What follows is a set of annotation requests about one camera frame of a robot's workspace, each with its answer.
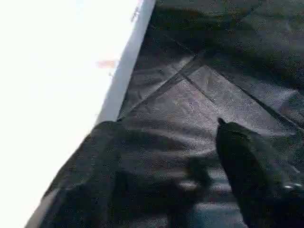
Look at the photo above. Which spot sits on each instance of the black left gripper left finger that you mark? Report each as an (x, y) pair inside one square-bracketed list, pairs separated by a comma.
[(90, 178)]

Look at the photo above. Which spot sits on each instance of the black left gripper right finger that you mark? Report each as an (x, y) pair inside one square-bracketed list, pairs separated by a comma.
[(259, 185)]

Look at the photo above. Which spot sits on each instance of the white plastic table top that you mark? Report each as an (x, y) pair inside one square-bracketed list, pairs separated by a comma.
[(47, 71)]

